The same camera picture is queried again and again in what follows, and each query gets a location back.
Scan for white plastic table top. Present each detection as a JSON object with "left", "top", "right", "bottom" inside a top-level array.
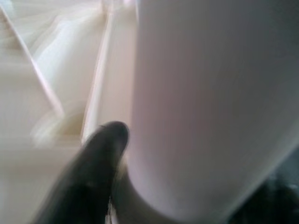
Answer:
[{"left": 0, "top": 0, "right": 141, "bottom": 224}]

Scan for white plastic table leg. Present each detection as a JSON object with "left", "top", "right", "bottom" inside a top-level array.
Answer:
[{"left": 126, "top": 0, "right": 299, "bottom": 224}]

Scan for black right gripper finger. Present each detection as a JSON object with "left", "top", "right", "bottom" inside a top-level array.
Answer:
[{"left": 35, "top": 120, "right": 130, "bottom": 224}]

